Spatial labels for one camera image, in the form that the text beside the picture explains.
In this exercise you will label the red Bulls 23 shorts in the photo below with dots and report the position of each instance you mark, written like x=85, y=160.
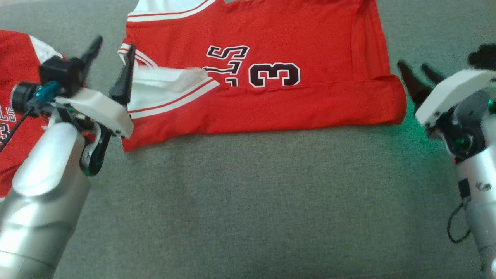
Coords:
x=19, y=58

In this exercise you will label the red and white jersey shirt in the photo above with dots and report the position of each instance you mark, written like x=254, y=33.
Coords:
x=302, y=46

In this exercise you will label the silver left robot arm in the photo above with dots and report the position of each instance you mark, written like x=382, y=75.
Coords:
x=42, y=193

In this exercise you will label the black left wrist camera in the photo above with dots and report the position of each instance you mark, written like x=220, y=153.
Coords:
x=62, y=75

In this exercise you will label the large grey sofa seat cushion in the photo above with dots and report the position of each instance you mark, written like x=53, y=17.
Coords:
x=252, y=209

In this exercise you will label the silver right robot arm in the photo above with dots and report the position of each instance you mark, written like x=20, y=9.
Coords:
x=480, y=186

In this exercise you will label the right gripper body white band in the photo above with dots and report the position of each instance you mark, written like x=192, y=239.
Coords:
x=449, y=95

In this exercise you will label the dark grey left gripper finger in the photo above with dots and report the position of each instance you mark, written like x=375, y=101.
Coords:
x=124, y=83
x=92, y=52

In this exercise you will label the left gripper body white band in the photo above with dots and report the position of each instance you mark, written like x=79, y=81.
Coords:
x=100, y=112

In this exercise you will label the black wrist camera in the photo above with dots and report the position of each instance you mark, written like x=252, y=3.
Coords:
x=62, y=75
x=484, y=57

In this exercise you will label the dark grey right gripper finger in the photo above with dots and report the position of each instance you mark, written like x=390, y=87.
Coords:
x=434, y=75
x=415, y=89

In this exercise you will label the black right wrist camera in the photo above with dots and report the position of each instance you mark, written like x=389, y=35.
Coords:
x=484, y=57

